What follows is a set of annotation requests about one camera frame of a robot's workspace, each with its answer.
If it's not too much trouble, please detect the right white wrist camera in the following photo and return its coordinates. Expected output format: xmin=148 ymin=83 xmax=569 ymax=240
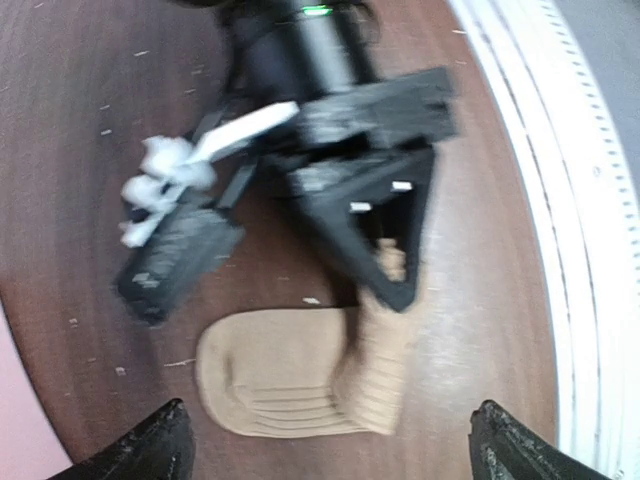
xmin=115 ymin=101 xmax=299 ymax=326

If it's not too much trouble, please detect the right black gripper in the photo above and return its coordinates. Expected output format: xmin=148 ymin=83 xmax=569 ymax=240
xmin=219 ymin=1 xmax=457 ymax=312

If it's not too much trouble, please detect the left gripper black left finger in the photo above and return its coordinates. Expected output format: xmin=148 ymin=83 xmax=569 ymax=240
xmin=50 ymin=398 xmax=195 ymax=480

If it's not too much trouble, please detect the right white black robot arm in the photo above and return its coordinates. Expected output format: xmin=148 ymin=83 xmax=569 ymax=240
xmin=210 ymin=1 xmax=456 ymax=312

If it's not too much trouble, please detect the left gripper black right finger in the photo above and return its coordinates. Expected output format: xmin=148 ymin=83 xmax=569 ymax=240
xmin=468 ymin=400 xmax=605 ymax=479

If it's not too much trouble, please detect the tan brown sock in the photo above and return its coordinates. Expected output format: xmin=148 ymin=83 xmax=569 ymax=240
xmin=195 ymin=260 xmax=428 ymax=439

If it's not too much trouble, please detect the pink divided organizer tray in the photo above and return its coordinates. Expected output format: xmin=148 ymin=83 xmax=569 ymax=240
xmin=1 ymin=315 xmax=72 ymax=479

